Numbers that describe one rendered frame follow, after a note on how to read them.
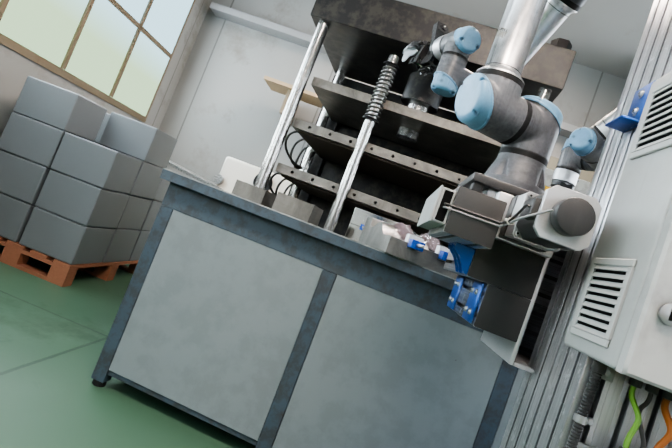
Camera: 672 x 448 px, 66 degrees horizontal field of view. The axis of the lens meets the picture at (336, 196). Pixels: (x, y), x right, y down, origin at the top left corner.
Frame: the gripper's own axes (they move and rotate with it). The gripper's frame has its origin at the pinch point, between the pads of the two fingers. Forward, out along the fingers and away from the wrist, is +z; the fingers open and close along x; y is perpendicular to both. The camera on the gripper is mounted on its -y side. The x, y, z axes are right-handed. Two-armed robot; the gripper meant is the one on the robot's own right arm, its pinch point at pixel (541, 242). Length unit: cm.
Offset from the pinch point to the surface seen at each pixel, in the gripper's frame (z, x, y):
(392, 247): 18.7, -43.9, 12.7
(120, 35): -61, -301, -167
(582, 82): -193, 52, -317
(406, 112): -50, -66, -82
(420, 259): 19.1, -34.5, 9.8
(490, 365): 42.3, -3.0, 3.9
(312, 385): 70, -53, 4
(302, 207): 16, -82, -11
